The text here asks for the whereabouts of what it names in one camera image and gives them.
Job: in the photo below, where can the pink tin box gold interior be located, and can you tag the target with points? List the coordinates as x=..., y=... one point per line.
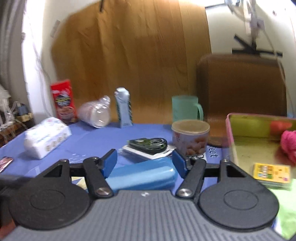
x=256, y=138

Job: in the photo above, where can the mint green plastic mug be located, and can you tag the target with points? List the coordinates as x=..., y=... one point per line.
x=186, y=107

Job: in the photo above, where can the smartphone in clear case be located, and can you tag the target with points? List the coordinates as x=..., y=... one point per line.
x=4, y=162

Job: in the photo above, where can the green white drink carton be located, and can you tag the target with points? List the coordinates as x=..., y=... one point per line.
x=123, y=106

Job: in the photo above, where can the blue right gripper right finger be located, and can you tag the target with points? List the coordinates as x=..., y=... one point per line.
x=192, y=171

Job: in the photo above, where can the white tissue pack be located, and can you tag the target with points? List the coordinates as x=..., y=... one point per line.
x=43, y=138

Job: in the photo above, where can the blue glasses case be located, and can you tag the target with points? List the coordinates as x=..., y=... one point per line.
x=158, y=174

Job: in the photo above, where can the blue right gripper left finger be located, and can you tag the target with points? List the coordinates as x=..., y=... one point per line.
x=96, y=171

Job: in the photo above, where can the brown chair back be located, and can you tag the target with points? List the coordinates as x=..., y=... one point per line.
x=238, y=83

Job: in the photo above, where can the clear plastic jar red band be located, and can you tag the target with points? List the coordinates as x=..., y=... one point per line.
x=96, y=113

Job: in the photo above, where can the pink knitted soft ball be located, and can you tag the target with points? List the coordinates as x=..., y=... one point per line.
x=288, y=144

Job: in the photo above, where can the blue patterned tablecloth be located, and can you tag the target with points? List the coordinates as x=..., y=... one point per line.
x=84, y=142

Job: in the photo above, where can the black wall bracket with cables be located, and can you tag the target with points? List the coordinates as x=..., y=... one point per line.
x=246, y=12

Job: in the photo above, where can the yellow card box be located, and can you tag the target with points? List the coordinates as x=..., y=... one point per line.
x=272, y=175

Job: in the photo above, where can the peanut can with lid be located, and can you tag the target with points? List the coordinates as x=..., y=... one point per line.
x=190, y=137

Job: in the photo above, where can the red cereal box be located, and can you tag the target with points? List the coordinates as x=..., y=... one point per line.
x=64, y=102

